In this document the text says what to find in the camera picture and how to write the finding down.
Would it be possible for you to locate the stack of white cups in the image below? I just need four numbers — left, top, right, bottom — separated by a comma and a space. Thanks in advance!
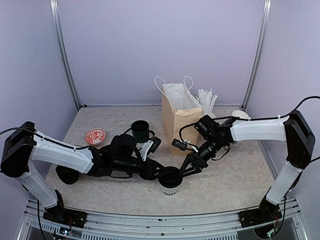
231, 110, 249, 120

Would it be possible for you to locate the aluminium frame post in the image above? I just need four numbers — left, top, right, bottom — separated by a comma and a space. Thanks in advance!
49, 0, 82, 111
241, 0, 272, 111

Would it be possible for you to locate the black cup with straws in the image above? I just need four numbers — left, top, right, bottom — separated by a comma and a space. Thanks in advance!
195, 88, 218, 118

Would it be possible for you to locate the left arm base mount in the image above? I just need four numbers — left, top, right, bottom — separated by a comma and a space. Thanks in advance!
43, 205, 87, 228

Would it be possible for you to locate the white paper cup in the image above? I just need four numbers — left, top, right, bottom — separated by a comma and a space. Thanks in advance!
159, 182, 181, 196

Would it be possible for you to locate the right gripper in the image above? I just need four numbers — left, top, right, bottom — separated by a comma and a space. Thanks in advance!
179, 137, 225, 178

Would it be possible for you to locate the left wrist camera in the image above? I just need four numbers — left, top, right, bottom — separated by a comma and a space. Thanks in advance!
139, 136, 162, 162

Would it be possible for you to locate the red patterned bowl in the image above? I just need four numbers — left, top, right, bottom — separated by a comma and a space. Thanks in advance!
85, 128, 106, 146

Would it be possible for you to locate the left aluminium frame post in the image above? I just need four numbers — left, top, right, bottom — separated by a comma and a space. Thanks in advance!
49, 0, 82, 111

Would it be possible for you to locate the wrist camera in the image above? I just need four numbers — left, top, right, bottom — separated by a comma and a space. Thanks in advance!
139, 136, 162, 162
171, 138, 198, 153

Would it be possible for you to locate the dark green mug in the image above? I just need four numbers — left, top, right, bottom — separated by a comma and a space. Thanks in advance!
130, 120, 155, 144

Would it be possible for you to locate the black cup lid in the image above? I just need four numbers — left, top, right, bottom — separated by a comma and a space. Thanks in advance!
158, 166, 183, 188

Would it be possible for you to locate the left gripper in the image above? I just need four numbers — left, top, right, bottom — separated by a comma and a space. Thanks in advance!
114, 157, 170, 181

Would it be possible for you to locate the stack of black lids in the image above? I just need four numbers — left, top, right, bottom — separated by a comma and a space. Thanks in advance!
55, 165, 79, 185

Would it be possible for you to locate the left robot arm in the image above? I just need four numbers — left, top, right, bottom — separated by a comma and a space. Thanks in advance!
0, 121, 171, 223

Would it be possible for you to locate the right aluminium frame post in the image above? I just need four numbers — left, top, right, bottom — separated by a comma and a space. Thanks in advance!
241, 0, 272, 111

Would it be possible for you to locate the front aluminium rail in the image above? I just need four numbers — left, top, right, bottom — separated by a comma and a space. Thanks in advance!
17, 202, 308, 240

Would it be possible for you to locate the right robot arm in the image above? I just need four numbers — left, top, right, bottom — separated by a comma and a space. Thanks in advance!
179, 110, 316, 222

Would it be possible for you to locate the brown paper bag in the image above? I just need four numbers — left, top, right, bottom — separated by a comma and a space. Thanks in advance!
154, 76, 203, 157

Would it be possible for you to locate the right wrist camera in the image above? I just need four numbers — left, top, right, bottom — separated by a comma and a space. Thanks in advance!
171, 138, 198, 153

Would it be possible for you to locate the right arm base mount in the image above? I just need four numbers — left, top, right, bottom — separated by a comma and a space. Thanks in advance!
238, 203, 282, 228

